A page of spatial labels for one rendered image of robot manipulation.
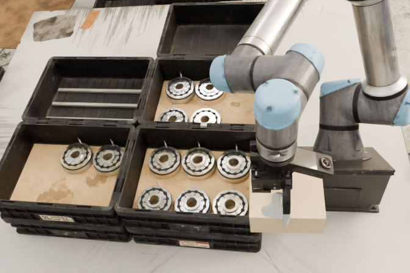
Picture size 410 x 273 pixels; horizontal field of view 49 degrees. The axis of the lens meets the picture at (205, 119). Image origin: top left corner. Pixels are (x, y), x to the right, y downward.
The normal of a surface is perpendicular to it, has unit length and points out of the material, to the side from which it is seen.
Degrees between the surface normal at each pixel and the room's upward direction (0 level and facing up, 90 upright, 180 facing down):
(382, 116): 84
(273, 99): 0
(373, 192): 90
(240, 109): 0
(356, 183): 90
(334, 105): 54
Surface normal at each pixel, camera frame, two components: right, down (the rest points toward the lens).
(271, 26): 0.27, -0.42
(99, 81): -0.11, -0.62
